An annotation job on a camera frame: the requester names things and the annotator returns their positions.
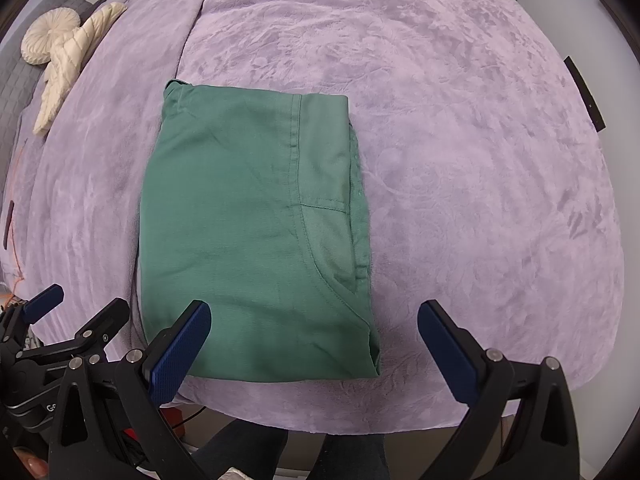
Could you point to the white object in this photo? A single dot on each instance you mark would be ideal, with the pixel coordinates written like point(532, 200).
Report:
point(235, 475)

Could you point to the person's left hand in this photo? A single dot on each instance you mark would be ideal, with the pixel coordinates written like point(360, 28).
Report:
point(32, 462)

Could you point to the cream round pleated pillow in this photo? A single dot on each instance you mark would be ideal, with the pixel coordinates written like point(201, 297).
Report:
point(47, 35)

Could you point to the person's left leg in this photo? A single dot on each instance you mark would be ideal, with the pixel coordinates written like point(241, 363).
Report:
point(240, 450)

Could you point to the green button-up work shirt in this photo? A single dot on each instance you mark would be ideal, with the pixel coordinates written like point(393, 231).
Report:
point(240, 210)

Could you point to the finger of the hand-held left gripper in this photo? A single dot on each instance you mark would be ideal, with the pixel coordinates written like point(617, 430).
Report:
point(107, 317)
point(42, 302)

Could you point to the person's leg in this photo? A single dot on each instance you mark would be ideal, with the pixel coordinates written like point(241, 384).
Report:
point(240, 450)
point(355, 455)

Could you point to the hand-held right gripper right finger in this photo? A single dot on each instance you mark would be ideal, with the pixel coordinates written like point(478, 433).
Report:
point(447, 355)

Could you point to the cream quilted jacket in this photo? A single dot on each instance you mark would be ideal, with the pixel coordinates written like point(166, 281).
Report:
point(70, 60)

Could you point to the purple plush blanket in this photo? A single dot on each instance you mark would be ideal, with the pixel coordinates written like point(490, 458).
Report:
point(450, 160)

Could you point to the person's right leg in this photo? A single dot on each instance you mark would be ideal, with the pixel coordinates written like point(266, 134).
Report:
point(355, 455)

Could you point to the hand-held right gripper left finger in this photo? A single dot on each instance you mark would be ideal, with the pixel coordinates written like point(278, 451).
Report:
point(182, 350)

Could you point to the red object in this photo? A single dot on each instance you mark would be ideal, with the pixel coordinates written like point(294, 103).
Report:
point(172, 417)

